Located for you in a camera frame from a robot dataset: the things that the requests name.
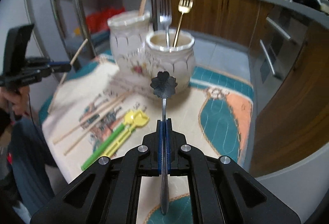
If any white floral ceramic utensil holder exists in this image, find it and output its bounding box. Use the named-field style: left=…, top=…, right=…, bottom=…
left=107, top=10, right=196, bottom=93

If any green handled yellow spoon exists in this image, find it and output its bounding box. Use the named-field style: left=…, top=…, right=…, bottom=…
left=81, top=110, right=137, bottom=171

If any wooden chopstick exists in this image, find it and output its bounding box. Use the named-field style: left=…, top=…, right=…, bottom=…
left=138, top=0, right=147, bottom=17
left=64, top=92, right=129, bottom=156
left=52, top=91, right=130, bottom=144
left=47, top=39, right=89, bottom=114

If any gold fork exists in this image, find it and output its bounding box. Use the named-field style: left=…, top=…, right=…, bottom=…
left=173, top=0, right=193, bottom=48

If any person's left hand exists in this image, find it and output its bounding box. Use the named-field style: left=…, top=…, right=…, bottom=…
left=1, top=86, right=30, bottom=116

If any red plastic bag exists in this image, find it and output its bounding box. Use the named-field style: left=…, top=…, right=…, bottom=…
left=86, top=7, right=125, bottom=34

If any black flower spoon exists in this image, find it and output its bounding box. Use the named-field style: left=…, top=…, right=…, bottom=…
left=151, top=71, right=177, bottom=216

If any built-in oven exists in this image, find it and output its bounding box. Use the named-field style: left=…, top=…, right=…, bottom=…
left=259, top=6, right=310, bottom=83

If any silver fork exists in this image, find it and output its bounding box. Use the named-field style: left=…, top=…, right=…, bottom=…
left=159, top=0, right=172, bottom=48

